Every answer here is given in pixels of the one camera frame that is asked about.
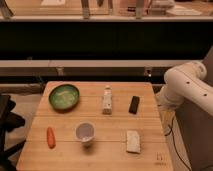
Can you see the green bowl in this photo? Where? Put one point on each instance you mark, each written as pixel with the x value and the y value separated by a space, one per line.
pixel 64 97

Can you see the orange carrot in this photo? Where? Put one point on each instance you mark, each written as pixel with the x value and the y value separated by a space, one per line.
pixel 50 138

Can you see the black chair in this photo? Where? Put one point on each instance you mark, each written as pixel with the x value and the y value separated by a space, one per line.
pixel 8 122

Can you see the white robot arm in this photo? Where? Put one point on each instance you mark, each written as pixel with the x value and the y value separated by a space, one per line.
pixel 186 81

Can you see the white cup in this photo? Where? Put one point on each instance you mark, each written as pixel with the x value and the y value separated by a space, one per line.
pixel 85 133

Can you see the black rectangular block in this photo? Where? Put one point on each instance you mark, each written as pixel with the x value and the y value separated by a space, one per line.
pixel 134 104

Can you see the white sponge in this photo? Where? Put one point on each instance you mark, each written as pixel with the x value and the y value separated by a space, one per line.
pixel 133 142

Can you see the white bottle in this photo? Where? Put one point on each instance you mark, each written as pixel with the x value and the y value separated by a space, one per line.
pixel 107 100

